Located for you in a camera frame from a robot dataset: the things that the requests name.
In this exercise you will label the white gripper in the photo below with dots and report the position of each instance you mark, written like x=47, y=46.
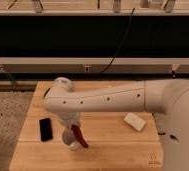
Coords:
x=69, y=119

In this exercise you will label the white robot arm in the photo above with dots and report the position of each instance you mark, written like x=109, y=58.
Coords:
x=169, y=97

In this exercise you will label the black rectangular phone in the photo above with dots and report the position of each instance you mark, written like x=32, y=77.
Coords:
x=45, y=129

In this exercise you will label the white sponge block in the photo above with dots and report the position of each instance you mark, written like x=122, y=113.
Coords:
x=135, y=121

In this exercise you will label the grey metal rail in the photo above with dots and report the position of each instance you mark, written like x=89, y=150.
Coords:
x=94, y=65

